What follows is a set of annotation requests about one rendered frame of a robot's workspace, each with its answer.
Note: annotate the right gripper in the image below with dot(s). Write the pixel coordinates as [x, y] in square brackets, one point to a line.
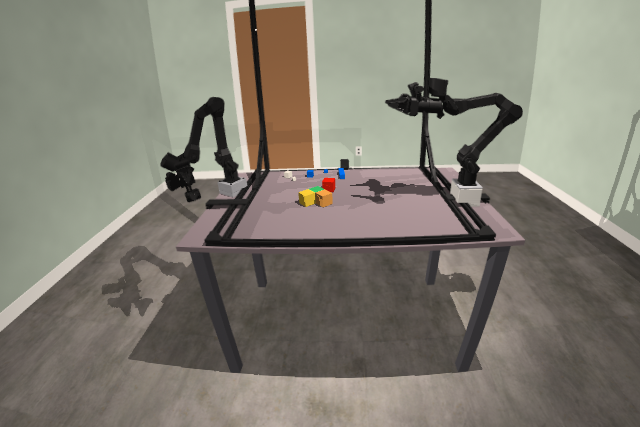
[184, 171]

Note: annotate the wooden cube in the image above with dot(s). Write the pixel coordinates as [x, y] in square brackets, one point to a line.
[323, 198]

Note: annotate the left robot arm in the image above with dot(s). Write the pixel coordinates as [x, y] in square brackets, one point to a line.
[508, 114]

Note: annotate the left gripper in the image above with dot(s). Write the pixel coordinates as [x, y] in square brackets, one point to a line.
[406, 106]

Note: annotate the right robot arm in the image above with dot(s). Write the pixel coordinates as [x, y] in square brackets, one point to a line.
[215, 107]

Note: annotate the yellow cube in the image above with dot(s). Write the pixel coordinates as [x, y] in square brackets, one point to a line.
[307, 198]

